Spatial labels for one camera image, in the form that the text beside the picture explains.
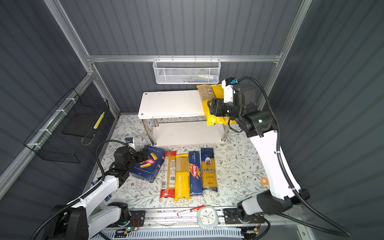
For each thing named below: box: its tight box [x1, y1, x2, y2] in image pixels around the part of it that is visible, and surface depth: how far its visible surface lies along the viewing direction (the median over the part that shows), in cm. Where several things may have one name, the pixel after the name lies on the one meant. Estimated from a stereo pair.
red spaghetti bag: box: [160, 151, 177, 199], surface depth 86 cm
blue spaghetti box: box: [189, 150, 203, 196], surface depth 86 cm
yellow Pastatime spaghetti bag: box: [174, 153, 192, 202], surface depth 86 cm
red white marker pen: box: [177, 205, 205, 216], surface depth 77 cm
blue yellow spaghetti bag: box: [201, 147, 218, 192], surface depth 90 cm
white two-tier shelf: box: [138, 89, 230, 146], surface depth 83 cm
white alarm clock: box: [196, 205, 219, 231], surface depth 73 cm
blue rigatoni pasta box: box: [129, 145, 165, 183], surface depth 87 cm
